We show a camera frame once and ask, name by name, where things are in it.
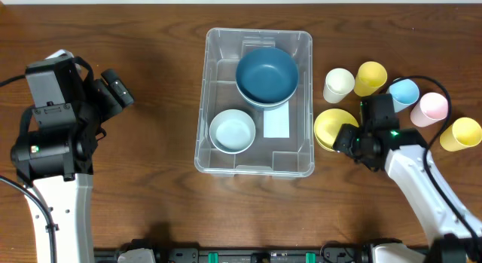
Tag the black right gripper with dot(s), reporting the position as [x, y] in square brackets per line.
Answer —
[347, 141]

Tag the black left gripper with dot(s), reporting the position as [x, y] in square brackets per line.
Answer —
[104, 96]

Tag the yellow bowl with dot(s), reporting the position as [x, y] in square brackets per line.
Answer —
[327, 125]

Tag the light blue cup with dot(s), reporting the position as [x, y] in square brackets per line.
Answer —
[404, 94]

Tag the cream cup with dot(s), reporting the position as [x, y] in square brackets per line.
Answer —
[338, 83]

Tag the yellow cup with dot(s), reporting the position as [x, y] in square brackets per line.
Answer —
[461, 134]
[370, 77]

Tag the pink cup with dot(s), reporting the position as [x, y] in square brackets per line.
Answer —
[431, 108]

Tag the clear plastic storage bin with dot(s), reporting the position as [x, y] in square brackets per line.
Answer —
[281, 158]

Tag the grey bowl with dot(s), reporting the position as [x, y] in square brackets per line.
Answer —
[232, 131]

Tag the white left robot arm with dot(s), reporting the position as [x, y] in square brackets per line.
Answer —
[54, 150]

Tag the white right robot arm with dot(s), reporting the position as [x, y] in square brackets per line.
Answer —
[453, 233]

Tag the white label in bin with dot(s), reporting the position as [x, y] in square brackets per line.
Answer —
[276, 122]

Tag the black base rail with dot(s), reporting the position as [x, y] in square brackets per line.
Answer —
[326, 254]

